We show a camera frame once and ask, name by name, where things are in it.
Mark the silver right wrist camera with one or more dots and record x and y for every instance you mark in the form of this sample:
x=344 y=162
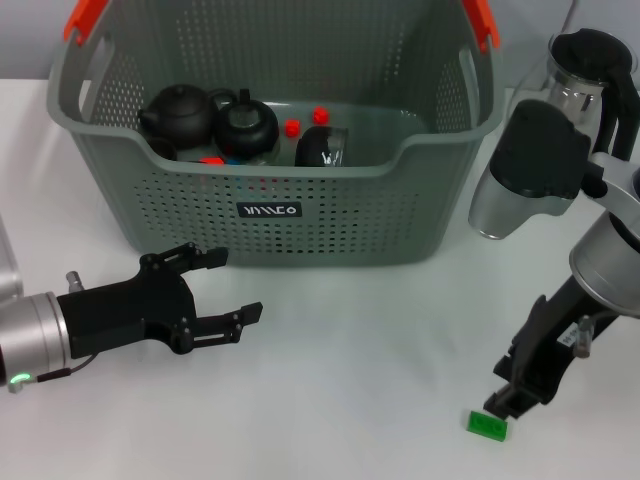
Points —
x=530 y=170

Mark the gray perforated storage bin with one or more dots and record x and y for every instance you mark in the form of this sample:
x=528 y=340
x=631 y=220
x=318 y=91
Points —
x=350 y=215

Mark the blue square brick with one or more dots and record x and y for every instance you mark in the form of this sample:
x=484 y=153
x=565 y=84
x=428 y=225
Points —
x=233 y=162

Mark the glass pitcher with black lid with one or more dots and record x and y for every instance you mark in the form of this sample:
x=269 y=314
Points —
x=590 y=50

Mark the glass teacup with black holder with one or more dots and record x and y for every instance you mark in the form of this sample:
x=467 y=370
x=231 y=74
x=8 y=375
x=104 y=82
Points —
x=315 y=147
x=247 y=130

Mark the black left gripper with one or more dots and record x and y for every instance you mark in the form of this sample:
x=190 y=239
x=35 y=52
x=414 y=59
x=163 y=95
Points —
x=125 y=315

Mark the black ceramic teapot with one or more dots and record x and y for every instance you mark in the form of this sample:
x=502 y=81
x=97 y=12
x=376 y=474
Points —
x=175 y=117

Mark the small orange-red brick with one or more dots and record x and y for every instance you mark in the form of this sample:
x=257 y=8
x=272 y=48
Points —
x=291 y=128
x=320 y=116

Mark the bright red slope brick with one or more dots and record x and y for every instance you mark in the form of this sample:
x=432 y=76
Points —
x=212 y=162

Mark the green rectangular brick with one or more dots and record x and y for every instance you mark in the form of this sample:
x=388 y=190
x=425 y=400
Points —
x=487 y=425

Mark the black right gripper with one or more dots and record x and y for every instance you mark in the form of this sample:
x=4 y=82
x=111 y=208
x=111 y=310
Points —
x=545 y=345

